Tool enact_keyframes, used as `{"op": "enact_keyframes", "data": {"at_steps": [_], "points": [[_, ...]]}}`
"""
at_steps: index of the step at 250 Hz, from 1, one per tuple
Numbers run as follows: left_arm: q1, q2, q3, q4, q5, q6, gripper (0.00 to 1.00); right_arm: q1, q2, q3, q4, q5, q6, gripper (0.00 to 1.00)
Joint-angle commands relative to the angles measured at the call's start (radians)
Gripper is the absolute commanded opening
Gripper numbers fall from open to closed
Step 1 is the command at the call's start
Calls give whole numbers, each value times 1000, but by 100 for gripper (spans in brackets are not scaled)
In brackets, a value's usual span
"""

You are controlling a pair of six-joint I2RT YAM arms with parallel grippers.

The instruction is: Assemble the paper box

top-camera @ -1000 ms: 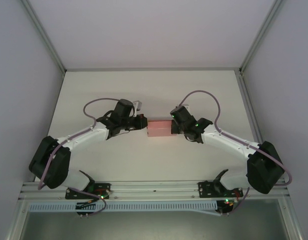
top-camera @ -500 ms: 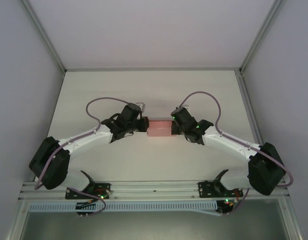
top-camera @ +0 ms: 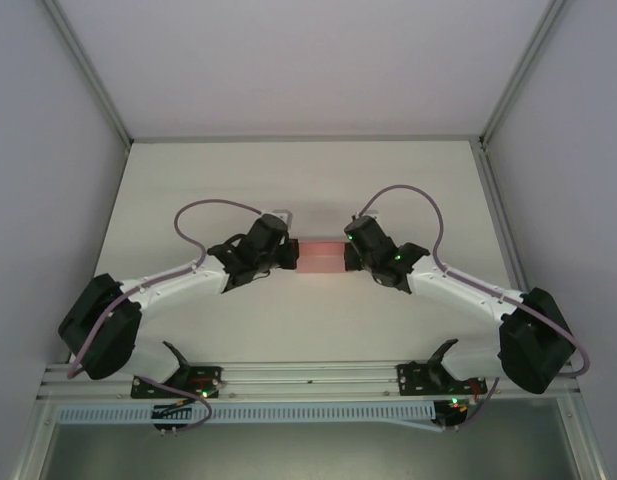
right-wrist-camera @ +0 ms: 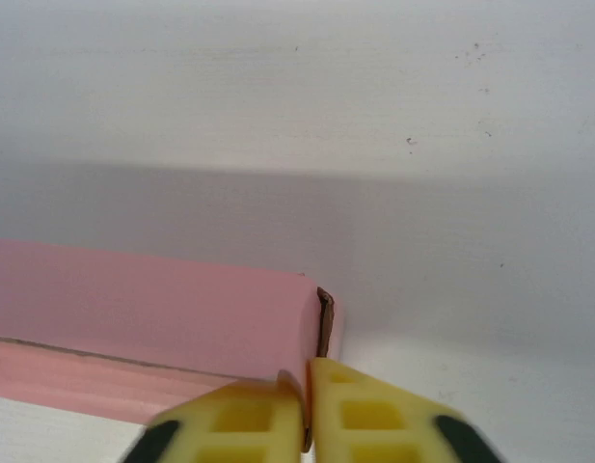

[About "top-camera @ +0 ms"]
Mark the aluminium frame post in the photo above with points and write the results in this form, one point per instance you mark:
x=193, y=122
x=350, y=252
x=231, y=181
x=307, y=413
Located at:
x=88, y=70
x=523, y=70

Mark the aluminium side rail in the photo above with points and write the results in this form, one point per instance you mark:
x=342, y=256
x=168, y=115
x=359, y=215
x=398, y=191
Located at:
x=503, y=225

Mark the pink cloth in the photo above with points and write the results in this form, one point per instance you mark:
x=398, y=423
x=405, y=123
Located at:
x=320, y=257

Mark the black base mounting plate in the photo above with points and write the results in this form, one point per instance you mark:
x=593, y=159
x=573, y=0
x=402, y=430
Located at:
x=208, y=380
x=413, y=380

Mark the black left base mounting plate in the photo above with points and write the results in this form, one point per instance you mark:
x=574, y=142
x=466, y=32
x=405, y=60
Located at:
x=208, y=380

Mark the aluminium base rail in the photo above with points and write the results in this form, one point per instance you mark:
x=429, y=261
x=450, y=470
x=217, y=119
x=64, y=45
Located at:
x=308, y=377

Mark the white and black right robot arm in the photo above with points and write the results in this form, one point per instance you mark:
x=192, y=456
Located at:
x=453, y=290

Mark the grey metal panel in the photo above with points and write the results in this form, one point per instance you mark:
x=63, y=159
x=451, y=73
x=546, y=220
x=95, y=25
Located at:
x=308, y=455

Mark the aluminium frame crossbar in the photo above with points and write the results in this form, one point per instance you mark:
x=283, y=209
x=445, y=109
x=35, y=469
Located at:
x=303, y=138

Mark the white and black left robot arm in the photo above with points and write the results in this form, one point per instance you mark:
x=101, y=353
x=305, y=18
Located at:
x=178, y=285

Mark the black right base mounting plate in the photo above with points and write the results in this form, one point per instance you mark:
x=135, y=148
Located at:
x=413, y=380

